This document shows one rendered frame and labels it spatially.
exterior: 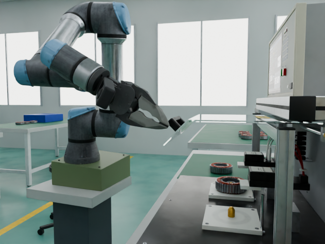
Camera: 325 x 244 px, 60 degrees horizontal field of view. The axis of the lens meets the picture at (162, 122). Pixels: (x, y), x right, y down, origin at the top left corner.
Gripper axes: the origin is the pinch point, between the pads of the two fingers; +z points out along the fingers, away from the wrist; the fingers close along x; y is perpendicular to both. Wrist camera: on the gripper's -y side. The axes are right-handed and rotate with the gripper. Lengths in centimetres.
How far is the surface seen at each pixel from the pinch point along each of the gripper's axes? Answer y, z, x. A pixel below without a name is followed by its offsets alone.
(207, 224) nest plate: 9.5, 22.1, 18.6
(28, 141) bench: 241, -175, 164
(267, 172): 14.2, 28.0, -0.9
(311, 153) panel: 36, 41, -10
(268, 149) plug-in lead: 39.4, 30.3, -3.7
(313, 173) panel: 33, 44, -5
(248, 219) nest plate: 15.5, 31.4, 13.2
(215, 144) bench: 174, 20, 28
